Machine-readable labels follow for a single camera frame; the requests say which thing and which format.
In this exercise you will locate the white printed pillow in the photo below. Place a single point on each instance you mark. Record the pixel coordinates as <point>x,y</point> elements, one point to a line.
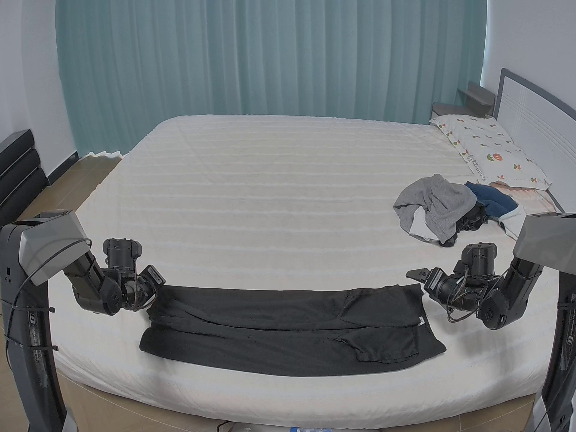
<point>490,146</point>

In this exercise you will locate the grey bedside table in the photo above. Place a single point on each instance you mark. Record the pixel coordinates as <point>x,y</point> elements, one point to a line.
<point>468,101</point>

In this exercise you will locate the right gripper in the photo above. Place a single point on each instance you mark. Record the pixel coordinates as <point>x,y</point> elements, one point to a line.
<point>438,286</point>

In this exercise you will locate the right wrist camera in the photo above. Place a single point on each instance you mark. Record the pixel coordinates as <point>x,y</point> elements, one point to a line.
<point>458,269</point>

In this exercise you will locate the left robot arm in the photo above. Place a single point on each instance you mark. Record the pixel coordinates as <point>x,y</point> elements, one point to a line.
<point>85,277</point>

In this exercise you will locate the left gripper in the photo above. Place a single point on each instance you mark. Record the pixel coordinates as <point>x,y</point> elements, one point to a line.
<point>150,284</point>

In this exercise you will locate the blue-green curtain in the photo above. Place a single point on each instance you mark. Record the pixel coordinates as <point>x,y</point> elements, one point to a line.
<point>270,38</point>

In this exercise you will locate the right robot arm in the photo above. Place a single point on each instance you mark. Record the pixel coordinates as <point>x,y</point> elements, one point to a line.
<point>517,281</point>

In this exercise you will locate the black chest of drawers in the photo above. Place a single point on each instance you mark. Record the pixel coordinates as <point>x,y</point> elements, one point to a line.
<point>18,169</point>

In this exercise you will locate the pile of clothes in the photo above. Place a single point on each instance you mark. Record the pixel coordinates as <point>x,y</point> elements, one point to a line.
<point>441,205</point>

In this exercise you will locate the black T-shirt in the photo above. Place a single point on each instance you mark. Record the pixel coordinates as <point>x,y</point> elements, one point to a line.
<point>279,326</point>

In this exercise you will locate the bed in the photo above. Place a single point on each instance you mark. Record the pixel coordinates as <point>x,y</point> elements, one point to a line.
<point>270,196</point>

